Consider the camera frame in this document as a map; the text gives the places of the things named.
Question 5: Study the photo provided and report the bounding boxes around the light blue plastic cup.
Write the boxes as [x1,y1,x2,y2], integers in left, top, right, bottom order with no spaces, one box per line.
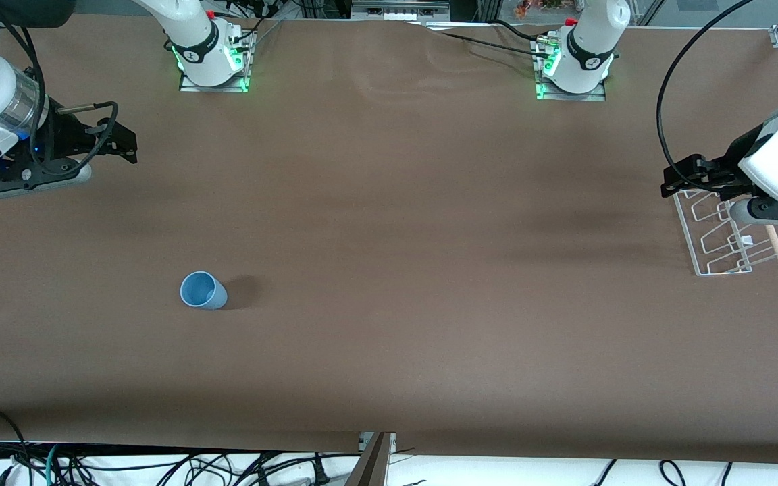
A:
[180,271,228,311]

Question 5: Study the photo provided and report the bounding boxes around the silver table bracket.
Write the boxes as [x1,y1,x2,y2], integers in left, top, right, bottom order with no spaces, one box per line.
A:
[358,432,398,454]

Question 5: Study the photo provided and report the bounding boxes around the grey metal rail unit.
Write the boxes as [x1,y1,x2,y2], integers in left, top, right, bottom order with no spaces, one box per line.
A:
[352,0,450,21]

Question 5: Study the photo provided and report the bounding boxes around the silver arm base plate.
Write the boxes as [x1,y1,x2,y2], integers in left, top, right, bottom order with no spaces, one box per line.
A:
[534,37,607,102]
[178,30,253,94]

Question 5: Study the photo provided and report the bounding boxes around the dark metal table beam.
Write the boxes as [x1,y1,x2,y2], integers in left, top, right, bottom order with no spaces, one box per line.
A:
[347,433,391,486]

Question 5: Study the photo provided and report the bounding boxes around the black frame post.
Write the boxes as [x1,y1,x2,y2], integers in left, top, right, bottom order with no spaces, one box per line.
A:
[453,0,499,21]

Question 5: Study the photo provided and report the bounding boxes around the teal cable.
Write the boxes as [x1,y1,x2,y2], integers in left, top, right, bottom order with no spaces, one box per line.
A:
[43,443,62,486]

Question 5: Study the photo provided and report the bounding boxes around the black base power cable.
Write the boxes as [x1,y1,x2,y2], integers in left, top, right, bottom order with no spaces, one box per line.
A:
[423,24,555,60]
[494,19,559,43]
[213,0,282,51]

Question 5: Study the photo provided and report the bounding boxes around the orange objects behind glass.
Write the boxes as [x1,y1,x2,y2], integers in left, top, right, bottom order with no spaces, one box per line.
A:
[514,0,565,18]

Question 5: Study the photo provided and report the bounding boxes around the white wire cup rack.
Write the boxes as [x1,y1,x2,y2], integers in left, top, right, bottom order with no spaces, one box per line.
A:
[671,189,778,277]

